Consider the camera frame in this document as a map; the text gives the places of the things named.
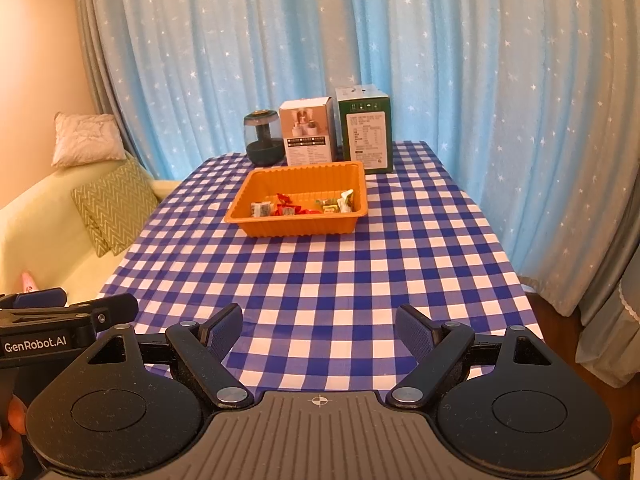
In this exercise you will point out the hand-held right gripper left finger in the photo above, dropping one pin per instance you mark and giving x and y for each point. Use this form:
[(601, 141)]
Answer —
[(224, 332)]

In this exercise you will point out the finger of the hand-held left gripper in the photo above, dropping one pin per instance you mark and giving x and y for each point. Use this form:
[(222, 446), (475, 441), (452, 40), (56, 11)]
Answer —
[(115, 310), (35, 299)]

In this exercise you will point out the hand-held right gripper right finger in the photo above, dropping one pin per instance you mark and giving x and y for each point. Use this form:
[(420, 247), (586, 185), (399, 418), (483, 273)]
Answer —
[(417, 332)]

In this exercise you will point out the grey clear snack packet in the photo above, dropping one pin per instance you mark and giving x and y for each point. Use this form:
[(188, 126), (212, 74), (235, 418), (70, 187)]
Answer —
[(260, 209)]

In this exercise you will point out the orange plastic tray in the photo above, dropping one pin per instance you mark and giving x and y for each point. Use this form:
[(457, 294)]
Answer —
[(295, 225)]

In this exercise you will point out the small red candy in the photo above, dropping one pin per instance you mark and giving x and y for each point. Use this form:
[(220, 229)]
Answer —
[(281, 198)]

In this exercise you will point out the large red snack packet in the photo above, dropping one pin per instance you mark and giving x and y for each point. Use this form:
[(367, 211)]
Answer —
[(305, 209)]

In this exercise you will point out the green silver snack packet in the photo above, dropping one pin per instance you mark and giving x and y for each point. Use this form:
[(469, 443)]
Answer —
[(346, 199)]

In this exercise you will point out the brown green snack packet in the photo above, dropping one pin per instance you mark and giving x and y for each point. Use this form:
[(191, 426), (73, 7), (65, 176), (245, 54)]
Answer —
[(325, 205)]

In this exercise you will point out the person's left hand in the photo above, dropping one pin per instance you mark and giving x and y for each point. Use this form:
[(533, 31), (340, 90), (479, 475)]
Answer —
[(12, 452)]

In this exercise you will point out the pale yellow sofa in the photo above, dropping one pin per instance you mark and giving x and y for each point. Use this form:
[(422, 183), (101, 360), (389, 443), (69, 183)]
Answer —
[(45, 230)]

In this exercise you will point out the blue white checkered tablecloth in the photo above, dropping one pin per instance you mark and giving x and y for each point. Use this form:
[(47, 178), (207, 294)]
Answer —
[(325, 285)]

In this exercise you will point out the green zigzag cushion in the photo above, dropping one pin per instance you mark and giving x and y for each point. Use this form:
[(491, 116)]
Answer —
[(117, 205)]

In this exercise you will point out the white cushion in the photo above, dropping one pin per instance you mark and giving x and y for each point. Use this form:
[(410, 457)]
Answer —
[(85, 140)]

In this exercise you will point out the dark green humidifier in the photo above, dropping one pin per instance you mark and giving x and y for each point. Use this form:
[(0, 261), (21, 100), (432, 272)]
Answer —
[(264, 147)]

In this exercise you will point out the grey curtain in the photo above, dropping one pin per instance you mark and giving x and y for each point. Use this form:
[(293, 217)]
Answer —
[(612, 335), (97, 35)]

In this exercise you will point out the green milk carton box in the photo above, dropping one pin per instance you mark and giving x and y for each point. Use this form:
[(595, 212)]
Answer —
[(365, 135)]

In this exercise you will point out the white cardboard box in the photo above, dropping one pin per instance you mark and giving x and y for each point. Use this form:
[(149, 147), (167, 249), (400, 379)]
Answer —
[(306, 135)]

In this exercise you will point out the blue star curtain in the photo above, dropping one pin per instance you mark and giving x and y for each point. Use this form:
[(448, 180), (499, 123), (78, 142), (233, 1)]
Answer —
[(475, 60)]

